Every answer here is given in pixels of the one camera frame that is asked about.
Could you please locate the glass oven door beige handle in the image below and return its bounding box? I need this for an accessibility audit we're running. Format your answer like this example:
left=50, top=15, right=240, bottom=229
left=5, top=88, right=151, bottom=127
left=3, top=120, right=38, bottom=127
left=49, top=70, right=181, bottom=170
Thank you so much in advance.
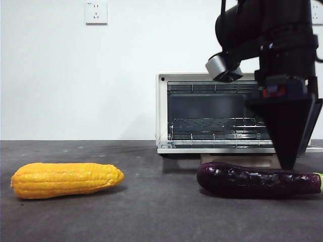
left=157, top=141, right=323, bottom=170

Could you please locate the purple eggplant green stem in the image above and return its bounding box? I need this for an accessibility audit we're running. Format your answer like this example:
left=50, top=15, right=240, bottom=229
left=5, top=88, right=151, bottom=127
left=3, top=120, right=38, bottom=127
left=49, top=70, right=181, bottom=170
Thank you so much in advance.
left=196, top=162, right=323, bottom=200

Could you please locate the white toaster oven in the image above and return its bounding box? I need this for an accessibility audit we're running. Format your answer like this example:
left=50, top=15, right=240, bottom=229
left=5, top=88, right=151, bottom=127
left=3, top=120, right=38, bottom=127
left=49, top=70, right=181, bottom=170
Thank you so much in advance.
left=156, top=72, right=276, bottom=158

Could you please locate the yellow corn cob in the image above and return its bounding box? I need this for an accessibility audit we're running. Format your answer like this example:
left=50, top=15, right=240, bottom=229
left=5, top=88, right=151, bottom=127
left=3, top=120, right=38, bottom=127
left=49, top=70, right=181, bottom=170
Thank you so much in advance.
left=10, top=162, right=125, bottom=200

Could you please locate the wire heater guard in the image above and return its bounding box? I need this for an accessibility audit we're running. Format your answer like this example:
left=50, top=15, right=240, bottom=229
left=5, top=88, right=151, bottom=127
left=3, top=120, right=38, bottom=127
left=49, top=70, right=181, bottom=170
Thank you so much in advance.
left=168, top=84, right=263, bottom=95

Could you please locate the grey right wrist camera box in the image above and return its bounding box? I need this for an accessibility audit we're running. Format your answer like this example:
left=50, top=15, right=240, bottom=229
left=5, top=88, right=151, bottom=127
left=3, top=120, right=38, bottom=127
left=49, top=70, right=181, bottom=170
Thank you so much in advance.
left=204, top=53, right=243, bottom=83

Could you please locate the white wall socket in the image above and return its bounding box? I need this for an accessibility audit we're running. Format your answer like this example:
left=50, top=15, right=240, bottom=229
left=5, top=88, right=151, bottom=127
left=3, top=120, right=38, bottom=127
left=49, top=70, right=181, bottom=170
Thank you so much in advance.
left=311, top=4, right=323, bottom=25
left=85, top=2, right=108, bottom=25

